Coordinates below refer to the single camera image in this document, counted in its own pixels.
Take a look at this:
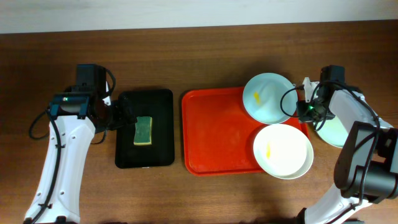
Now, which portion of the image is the pale green plate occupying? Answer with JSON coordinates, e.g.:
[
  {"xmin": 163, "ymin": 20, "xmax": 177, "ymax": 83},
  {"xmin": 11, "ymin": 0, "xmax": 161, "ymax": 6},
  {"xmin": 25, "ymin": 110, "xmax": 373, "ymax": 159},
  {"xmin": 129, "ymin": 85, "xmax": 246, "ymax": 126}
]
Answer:
[{"xmin": 316, "ymin": 116, "xmax": 348, "ymax": 148}]

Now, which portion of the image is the white plate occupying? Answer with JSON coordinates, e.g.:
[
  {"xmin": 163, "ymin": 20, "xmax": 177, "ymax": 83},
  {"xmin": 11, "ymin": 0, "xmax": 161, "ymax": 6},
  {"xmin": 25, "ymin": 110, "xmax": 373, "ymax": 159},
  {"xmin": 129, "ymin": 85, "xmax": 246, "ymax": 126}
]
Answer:
[{"xmin": 252, "ymin": 124, "xmax": 314, "ymax": 180}]

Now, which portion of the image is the light blue plate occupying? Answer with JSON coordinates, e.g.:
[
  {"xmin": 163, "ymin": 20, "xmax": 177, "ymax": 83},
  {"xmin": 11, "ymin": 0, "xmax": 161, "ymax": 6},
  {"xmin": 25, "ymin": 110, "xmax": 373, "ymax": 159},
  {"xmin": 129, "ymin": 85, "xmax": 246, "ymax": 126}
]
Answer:
[{"xmin": 243, "ymin": 73, "xmax": 299, "ymax": 124}]

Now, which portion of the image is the green yellow sponge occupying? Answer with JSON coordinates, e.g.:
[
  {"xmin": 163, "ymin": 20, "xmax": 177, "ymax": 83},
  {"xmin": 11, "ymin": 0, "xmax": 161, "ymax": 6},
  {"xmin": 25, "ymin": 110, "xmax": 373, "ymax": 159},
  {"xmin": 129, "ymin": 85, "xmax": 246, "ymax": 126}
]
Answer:
[{"xmin": 133, "ymin": 116, "xmax": 152, "ymax": 146}]

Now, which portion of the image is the black plastic tray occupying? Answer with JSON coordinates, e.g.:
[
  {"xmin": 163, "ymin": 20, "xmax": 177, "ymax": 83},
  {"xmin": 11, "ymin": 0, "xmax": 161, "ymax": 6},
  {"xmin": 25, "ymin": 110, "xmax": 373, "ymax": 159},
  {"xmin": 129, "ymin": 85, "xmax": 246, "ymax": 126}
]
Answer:
[{"xmin": 115, "ymin": 89, "xmax": 175, "ymax": 169}]

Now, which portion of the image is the red plastic tray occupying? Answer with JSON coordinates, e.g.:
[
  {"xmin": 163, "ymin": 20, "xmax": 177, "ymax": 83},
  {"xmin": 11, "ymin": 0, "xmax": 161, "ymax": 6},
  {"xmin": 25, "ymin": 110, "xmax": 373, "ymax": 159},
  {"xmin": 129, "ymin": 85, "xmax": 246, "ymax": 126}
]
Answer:
[{"xmin": 181, "ymin": 86, "xmax": 310, "ymax": 177}]

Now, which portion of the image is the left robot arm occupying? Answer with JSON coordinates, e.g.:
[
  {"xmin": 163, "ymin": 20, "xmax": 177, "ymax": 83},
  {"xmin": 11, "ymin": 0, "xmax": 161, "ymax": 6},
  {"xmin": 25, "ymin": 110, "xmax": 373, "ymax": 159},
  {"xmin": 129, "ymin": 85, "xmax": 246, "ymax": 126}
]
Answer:
[{"xmin": 24, "ymin": 64, "xmax": 137, "ymax": 223}]

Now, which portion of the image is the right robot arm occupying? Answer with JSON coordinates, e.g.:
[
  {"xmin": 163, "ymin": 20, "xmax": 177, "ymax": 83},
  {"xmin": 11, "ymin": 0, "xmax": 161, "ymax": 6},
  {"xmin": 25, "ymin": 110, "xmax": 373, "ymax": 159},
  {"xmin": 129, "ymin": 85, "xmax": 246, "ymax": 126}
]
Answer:
[{"xmin": 295, "ymin": 65, "xmax": 397, "ymax": 223}]

